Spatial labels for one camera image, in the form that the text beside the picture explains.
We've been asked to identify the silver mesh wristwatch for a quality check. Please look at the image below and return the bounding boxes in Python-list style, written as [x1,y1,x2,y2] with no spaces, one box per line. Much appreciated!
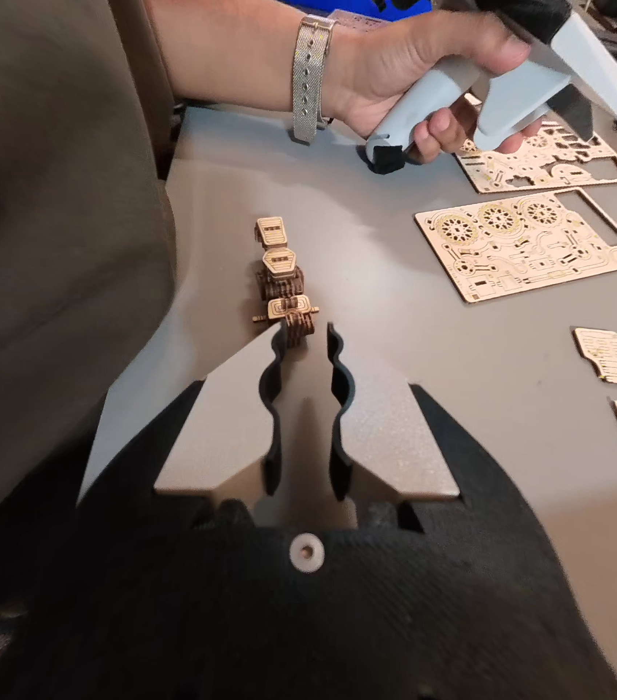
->
[291,15,339,145]

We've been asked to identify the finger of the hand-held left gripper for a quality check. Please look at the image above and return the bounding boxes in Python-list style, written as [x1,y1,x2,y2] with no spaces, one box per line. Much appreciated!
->
[551,81,596,141]
[554,12,617,123]

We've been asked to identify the spare wooden sheet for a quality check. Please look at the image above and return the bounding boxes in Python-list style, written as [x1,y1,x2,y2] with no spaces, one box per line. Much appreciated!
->
[336,10,391,28]

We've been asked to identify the blue plastic bin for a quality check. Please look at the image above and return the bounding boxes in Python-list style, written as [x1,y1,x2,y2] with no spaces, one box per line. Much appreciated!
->
[287,0,435,14]

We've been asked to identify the striped small wooden piece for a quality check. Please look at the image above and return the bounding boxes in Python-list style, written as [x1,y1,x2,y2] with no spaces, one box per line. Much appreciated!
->
[572,327,617,386]

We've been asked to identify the person's left forearm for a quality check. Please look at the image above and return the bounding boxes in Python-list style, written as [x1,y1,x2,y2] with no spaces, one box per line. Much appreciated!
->
[141,0,331,118]

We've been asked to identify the wooden puzzle sheet rectangular window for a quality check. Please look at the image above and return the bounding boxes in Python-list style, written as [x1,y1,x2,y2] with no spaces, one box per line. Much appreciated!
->
[414,187,617,304]

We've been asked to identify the grey desk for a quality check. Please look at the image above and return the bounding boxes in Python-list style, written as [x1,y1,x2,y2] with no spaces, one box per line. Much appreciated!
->
[76,11,617,700]

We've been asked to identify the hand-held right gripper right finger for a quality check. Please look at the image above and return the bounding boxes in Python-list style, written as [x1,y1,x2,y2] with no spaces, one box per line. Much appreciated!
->
[326,322,462,503]

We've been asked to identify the partly built wooden model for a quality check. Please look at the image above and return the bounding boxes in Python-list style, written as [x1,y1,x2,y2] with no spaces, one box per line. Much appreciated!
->
[252,216,321,349]

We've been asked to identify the wooden puzzle sheet many cutouts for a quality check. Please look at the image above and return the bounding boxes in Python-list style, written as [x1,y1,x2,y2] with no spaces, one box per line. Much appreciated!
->
[453,93,617,195]

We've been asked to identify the person's left hand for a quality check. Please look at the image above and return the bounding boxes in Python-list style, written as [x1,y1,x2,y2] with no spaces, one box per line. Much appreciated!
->
[322,8,544,165]

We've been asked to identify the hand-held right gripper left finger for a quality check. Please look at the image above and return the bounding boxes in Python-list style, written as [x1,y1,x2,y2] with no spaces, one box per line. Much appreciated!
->
[153,320,288,506]

